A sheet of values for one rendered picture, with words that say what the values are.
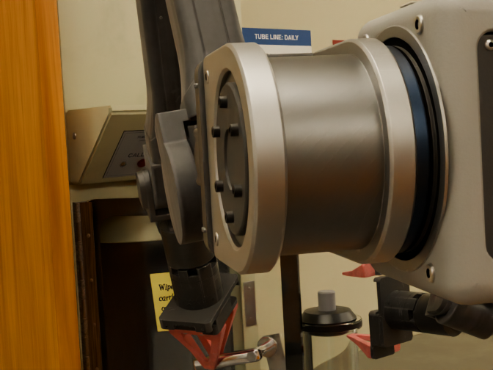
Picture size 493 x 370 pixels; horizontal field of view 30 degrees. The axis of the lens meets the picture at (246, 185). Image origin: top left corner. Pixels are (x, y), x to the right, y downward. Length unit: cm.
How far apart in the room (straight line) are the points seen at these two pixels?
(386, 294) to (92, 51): 54
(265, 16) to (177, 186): 145
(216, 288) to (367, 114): 64
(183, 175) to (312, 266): 152
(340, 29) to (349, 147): 179
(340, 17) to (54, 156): 121
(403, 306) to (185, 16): 74
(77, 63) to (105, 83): 5
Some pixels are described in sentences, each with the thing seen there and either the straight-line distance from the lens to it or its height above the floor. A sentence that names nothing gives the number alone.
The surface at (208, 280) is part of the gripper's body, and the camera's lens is 105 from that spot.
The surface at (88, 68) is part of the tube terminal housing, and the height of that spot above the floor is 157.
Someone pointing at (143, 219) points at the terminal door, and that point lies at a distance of 121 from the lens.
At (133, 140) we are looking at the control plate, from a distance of 122.
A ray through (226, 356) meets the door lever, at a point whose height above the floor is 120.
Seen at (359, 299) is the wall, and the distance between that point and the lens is 227.
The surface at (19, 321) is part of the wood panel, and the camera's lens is 126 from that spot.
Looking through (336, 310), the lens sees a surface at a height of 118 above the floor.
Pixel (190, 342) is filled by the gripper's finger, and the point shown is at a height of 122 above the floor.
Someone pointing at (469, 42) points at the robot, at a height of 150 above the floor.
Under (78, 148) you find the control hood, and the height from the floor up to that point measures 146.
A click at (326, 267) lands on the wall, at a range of 218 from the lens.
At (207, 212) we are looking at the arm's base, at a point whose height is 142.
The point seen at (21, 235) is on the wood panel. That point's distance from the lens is 122.
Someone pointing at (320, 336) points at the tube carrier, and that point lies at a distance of 145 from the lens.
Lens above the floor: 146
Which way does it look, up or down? 3 degrees down
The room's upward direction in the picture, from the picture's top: 3 degrees counter-clockwise
